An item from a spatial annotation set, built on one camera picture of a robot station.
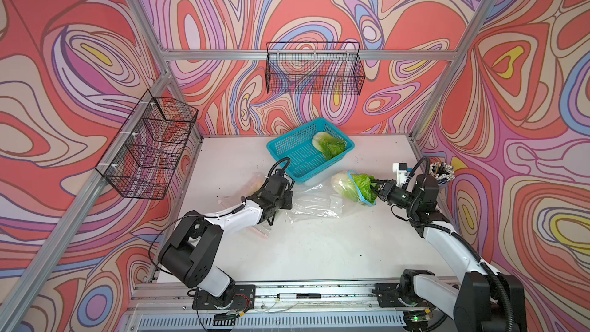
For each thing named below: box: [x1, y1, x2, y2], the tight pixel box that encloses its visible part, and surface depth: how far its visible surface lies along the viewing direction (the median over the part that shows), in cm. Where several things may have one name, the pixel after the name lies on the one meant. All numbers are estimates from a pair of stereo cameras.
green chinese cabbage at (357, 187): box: [331, 169, 378, 206], surface depth 80 cm
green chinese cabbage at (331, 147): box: [311, 131, 347, 161], surface depth 106 cm
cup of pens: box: [428, 161, 456, 186], surface depth 86 cm
